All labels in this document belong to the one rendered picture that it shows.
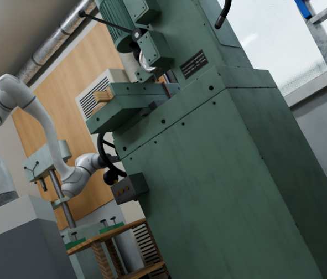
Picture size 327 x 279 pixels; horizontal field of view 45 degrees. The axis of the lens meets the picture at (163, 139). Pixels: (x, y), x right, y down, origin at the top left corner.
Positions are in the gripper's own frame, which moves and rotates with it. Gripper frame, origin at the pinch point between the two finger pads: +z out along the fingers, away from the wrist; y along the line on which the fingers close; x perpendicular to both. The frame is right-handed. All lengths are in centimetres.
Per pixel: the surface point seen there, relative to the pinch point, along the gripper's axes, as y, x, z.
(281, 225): -33, 25, 92
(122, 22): -19, -61, 25
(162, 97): -16.0, -24.4, 39.6
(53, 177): 82, 14, -183
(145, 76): -14.7, -35.7, 30.6
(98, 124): -43, -17, 27
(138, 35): -28, -50, 41
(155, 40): -30, -45, 51
